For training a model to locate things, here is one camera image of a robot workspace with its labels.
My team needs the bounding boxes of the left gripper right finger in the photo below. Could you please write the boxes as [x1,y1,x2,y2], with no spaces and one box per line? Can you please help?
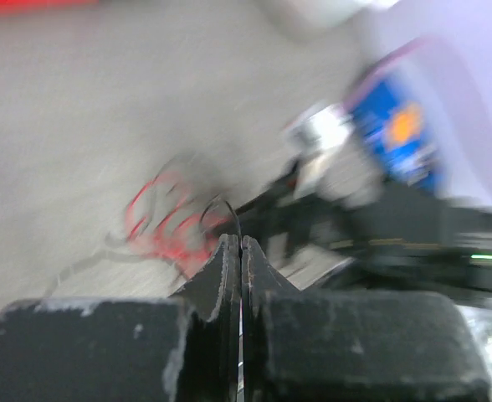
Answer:
[242,237,492,401]

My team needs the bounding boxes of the white plastic basket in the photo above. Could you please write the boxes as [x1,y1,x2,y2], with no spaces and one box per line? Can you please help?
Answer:
[262,0,397,30]

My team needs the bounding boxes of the red plastic bin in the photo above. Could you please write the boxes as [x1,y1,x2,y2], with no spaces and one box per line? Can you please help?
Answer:
[0,0,97,14]

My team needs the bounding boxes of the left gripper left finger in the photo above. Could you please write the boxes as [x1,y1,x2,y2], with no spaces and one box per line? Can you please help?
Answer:
[0,235,240,401]

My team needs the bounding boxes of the red brown cable pile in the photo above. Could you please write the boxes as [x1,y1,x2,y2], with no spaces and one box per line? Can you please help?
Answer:
[44,158,243,294]

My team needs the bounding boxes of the blue Doritos chip bag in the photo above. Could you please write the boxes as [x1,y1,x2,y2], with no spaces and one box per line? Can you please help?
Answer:
[343,39,441,193]

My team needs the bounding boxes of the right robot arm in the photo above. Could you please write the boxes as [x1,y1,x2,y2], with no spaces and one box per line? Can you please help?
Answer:
[238,165,492,312]

